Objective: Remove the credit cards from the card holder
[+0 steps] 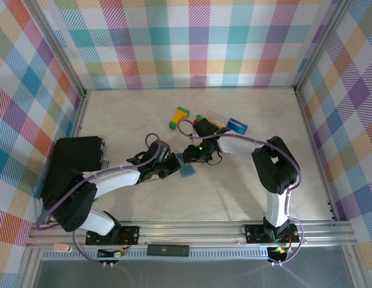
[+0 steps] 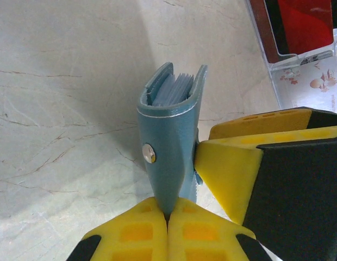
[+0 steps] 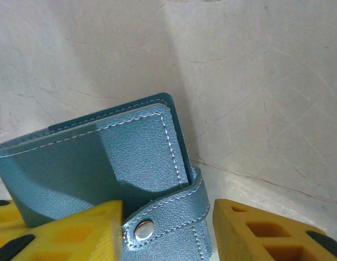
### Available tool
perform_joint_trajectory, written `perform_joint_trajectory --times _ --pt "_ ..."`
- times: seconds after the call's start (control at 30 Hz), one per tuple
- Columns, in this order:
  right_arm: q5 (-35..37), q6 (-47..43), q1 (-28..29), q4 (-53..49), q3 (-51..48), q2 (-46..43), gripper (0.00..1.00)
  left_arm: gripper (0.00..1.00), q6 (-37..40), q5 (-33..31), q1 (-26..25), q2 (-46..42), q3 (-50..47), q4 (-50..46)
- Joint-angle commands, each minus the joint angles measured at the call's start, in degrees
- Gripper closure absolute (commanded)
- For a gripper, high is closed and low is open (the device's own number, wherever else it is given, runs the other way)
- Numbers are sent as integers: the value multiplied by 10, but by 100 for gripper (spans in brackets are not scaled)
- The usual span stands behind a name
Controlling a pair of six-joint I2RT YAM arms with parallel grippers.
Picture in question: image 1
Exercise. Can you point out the clear box with yellow contents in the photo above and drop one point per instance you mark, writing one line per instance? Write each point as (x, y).
(217, 120)

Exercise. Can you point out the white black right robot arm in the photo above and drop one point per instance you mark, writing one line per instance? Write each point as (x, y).
(276, 210)

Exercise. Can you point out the black bar device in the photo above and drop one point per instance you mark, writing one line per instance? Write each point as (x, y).
(168, 250)

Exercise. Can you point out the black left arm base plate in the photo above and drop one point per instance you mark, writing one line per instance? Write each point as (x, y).
(133, 237)

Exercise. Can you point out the yellow green toy block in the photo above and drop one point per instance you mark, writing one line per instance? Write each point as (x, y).
(180, 115)

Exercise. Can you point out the aluminium floor rail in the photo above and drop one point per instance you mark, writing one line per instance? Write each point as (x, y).
(189, 88)
(315, 153)
(79, 117)

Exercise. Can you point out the black board with green light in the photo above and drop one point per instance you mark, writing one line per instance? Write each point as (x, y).
(279, 250)

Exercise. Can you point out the aluminium frame post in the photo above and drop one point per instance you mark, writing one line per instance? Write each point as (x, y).
(57, 45)
(319, 45)

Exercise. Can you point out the small yellow green connector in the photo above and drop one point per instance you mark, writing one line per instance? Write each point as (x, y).
(118, 254)

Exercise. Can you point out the red green toy block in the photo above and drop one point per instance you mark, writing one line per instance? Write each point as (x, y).
(198, 118)

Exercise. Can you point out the clear box with blue cards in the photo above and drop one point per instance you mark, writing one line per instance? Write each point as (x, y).
(237, 125)

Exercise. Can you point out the pink tag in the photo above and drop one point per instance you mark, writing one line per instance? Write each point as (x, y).
(61, 247)

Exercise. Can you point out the small black bracket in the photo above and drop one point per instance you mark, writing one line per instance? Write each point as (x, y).
(329, 205)

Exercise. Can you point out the black case with metal latches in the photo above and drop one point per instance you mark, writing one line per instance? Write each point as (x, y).
(75, 153)

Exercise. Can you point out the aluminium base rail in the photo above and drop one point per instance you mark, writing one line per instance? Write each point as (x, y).
(189, 232)

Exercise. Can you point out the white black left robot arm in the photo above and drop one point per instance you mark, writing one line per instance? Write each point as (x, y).
(120, 180)

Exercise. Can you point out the teal card holder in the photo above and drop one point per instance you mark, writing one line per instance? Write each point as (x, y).
(188, 171)

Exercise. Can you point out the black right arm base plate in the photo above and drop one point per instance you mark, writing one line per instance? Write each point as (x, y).
(253, 234)

